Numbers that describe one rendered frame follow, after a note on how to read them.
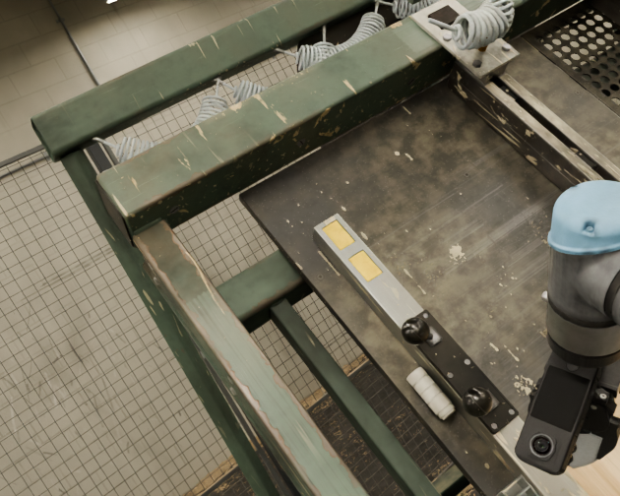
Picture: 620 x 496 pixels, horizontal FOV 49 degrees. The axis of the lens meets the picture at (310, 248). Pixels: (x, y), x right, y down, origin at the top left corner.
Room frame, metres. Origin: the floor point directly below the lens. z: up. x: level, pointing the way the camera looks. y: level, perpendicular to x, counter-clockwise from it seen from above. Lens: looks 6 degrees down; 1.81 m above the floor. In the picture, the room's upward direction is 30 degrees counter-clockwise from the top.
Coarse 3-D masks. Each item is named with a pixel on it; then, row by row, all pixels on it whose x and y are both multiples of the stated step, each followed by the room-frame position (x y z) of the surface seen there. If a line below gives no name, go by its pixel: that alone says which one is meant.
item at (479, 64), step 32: (448, 0) 1.32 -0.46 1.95; (448, 32) 1.27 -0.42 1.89; (480, 64) 1.21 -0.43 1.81; (480, 96) 1.26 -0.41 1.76; (512, 96) 1.23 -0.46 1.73; (512, 128) 1.23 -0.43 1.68; (544, 128) 1.18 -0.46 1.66; (544, 160) 1.19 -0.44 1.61; (576, 160) 1.14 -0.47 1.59; (608, 160) 1.14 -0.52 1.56
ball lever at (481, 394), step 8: (472, 392) 0.82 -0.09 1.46; (480, 392) 0.82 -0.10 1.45; (488, 392) 0.92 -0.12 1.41; (464, 400) 0.83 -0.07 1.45; (472, 400) 0.82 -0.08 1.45; (480, 400) 0.81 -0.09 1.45; (488, 400) 0.82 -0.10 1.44; (496, 400) 0.91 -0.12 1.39; (472, 408) 0.81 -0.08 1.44; (480, 408) 0.81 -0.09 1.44; (488, 408) 0.81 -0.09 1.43; (480, 416) 0.82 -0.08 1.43
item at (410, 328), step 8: (408, 320) 0.88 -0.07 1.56; (416, 320) 0.88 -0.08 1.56; (408, 328) 0.88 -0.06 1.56; (416, 328) 0.87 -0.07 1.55; (424, 328) 0.87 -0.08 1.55; (432, 328) 0.98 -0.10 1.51; (408, 336) 0.87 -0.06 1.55; (416, 336) 0.87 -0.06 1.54; (424, 336) 0.87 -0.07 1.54; (432, 336) 0.96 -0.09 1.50; (440, 336) 0.97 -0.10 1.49; (416, 344) 0.88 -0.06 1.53; (432, 344) 0.97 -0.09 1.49
